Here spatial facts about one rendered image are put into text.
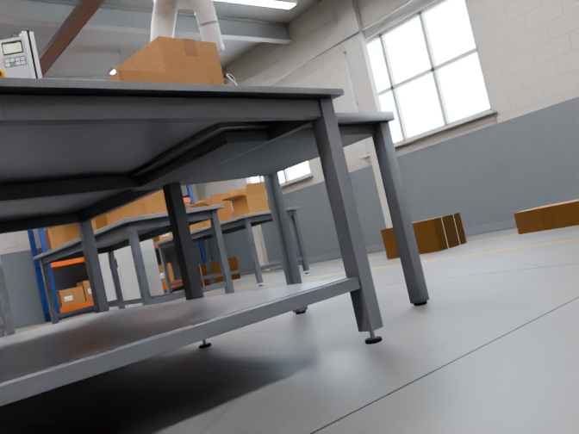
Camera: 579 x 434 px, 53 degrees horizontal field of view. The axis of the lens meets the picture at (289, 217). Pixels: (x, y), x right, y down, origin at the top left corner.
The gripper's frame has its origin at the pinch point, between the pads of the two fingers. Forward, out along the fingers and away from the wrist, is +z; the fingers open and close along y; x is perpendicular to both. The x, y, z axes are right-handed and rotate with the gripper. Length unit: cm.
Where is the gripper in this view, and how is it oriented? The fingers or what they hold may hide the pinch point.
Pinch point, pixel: (231, 83)
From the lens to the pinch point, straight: 250.2
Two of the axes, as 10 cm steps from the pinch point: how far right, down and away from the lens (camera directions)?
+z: 2.4, 2.4, -9.4
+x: 6.7, -7.4, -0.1
